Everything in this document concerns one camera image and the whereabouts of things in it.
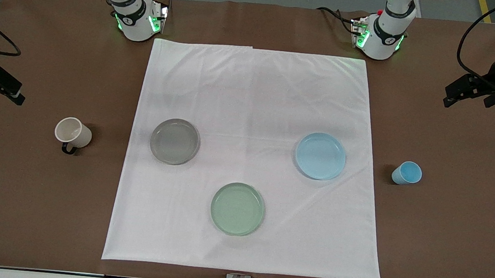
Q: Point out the blue cup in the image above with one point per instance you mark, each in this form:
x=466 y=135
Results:
x=408 y=173

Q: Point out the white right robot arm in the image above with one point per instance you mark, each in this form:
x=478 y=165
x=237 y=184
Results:
x=135 y=17

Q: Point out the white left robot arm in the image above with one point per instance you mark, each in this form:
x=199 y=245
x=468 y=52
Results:
x=384 y=39

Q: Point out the blue plate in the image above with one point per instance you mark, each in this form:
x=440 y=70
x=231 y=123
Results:
x=320 y=156

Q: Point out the gray plate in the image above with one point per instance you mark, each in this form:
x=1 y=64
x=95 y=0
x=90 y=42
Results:
x=174 y=141

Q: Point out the green plate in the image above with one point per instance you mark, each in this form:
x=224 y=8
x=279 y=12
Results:
x=237 y=209

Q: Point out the silver left base connector box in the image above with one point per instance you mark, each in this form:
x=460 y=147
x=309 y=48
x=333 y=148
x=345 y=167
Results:
x=358 y=30

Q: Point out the silver base connector box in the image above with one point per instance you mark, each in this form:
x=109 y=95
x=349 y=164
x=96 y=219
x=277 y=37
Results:
x=358 y=30
x=160 y=15

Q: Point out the silver right base connector box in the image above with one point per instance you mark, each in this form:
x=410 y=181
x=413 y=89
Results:
x=160 y=15

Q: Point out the white square cloth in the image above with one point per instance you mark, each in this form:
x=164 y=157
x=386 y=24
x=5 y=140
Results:
x=250 y=103

